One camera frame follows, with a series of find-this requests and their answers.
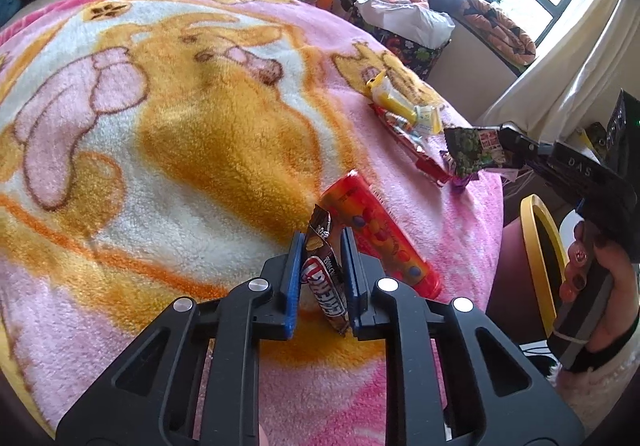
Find yellow snack wrapper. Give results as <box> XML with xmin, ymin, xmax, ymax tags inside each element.
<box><xmin>367</xmin><ymin>71</ymin><xmax>444</xmax><ymax>137</ymax></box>

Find right hand dark nails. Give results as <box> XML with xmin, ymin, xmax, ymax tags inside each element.
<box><xmin>560</xmin><ymin>221</ymin><xmax>639</xmax><ymax>353</ymax></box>

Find orange patterned folded blanket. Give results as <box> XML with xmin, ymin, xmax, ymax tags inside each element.
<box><xmin>460</xmin><ymin>0</ymin><xmax>536</xmax><ymax>68</ymax></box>

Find brown chocolate bar wrapper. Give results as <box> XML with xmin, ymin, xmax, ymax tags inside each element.
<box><xmin>300</xmin><ymin>205</ymin><xmax>349</xmax><ymax>336</ymax></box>

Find pink cartoon bear blanket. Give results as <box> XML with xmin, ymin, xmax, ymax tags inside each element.
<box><xmin>1</xmin><ymin>0</ymin><xmax>502</xmax><ymax>430</ymax></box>

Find yellow rimmed black trash bin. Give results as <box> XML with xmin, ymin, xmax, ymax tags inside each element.
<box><xmin>494</xmin><ymin>195</ymin><xmax>567</xmax><ymax>342</ymax></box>

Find red clear candy wrapper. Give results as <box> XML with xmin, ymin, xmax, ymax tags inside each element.
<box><xmin>369</xmin><ymin>103</ymin><xmax>452</xmax><ymax>187</ymax></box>

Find purple black snack wrapper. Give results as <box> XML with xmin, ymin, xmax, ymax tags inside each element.
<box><xmin>442</xmin><ymin>127</ymin><xmax>521</xmax><ymax>192</ymax></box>

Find dinosaur print laundry basket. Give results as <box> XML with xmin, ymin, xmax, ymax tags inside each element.
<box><xmin>345</xmin><ymin>3</ymin><xmax>452</xmax><ymax>80</ymax></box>

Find white plastic bag in basket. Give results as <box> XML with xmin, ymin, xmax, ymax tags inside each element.
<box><xmin>355</xmin><ymin>0</ymin><xmax>456</xmax><ymax>49</ymax></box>

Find red candy tube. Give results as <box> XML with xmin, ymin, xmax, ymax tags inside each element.
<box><xmin>319</xmin><ymin>169</ymin><xmax>442</xmax><ymax>299</ymax></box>

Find cream right curtain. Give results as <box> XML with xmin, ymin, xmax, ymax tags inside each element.
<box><xmin>477</xmin><ymin>0</ymin><xmax>639</xmax><ymax>143</ymax></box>

